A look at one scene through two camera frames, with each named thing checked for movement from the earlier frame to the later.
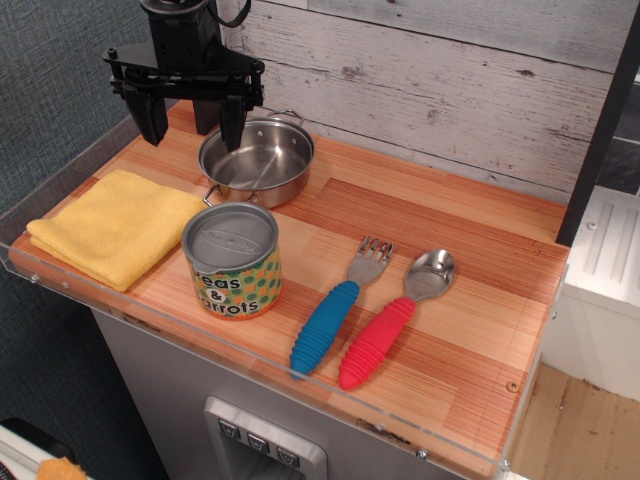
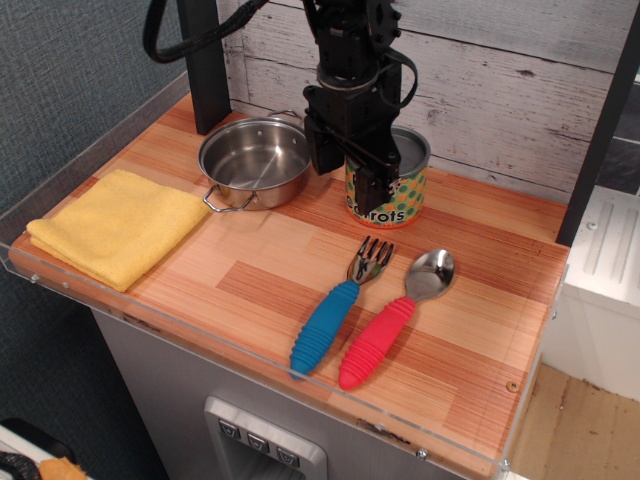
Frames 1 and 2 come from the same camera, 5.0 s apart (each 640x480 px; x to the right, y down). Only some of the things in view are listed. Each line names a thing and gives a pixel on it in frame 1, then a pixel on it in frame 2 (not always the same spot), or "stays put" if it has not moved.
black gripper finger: [233, 115] to [373, 184]
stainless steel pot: [269, 166] stays put
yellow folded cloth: [116, 228] stays put
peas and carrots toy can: [233, 251] to [408, 201]
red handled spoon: [426, 273] stays put
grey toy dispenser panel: [250, 445] stays put
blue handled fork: [330, 311] stays put
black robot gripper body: [185, 59] to [354, 124]
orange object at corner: [60, 468] stays put
